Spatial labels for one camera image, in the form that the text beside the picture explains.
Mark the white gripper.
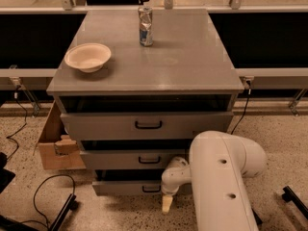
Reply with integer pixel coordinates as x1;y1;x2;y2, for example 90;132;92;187
161;157;192;214

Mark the grey bottom drawer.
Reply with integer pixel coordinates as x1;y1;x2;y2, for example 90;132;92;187
92;169;163;195

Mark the grey drawer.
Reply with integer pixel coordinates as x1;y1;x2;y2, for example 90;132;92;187
80;149;188;170
92;169;163;195
61;112;233;141

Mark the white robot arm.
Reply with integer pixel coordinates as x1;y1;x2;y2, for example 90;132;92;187
161;131;267;231

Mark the grey middle drawer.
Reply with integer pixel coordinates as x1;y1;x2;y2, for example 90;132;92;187
80;149;188;170

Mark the grey top drawer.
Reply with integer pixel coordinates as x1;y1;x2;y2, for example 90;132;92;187
61;112;233;141

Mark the grey drawer cabinet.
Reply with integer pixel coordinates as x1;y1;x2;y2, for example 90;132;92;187
46;9;244;197

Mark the black power adapter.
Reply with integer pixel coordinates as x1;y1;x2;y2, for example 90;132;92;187
252;209;263;225

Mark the cardboard box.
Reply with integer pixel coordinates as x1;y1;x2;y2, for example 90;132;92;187
37;103;86;170

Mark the black stand leg right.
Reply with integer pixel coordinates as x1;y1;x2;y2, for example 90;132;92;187
282;186;308;219

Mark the black stand leg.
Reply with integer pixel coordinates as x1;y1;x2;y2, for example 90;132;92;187
282;186;308;219
0;193;78;231

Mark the black stand leg left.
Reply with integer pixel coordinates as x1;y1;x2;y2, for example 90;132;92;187
0;193;78;231

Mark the white bowl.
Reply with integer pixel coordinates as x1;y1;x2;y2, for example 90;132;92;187
64;43;112;73

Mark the silver blue drink can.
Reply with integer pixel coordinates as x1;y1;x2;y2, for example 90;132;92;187
138;7;153;46

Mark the black cable left floor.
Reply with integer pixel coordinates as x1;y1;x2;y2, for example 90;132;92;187
18;173;77;229

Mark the black cable right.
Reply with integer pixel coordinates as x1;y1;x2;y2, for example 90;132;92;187
230;86;252;136

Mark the black cable left wall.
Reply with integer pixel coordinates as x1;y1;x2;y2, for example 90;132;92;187
5;85;29;162

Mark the metal railing frame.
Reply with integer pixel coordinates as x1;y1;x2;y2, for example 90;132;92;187
0;0;308;117

